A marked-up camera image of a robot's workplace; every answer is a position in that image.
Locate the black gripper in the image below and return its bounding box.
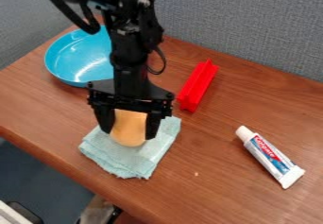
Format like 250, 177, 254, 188
86, 69, 173, 140

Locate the yellow foam ball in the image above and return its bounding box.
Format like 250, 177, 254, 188
109, 110, 146, 147

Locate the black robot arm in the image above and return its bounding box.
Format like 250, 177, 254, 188
49, 0, 173, 140

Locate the blue plate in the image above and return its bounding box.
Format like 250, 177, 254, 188
43, 26, 113, 88

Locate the light green folded cloth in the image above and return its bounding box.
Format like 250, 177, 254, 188
78, 116, 181, 180

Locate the red plastic block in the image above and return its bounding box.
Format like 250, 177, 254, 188
176, 59, 218, 112

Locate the grey object under table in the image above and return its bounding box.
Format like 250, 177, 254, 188
76, 195, 122, 224

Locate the white toothpaste tube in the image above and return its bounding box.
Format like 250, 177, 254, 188
236, 126, 305, 189

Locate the black cable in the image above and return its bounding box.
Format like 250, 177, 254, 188
145, 44, 168, 76

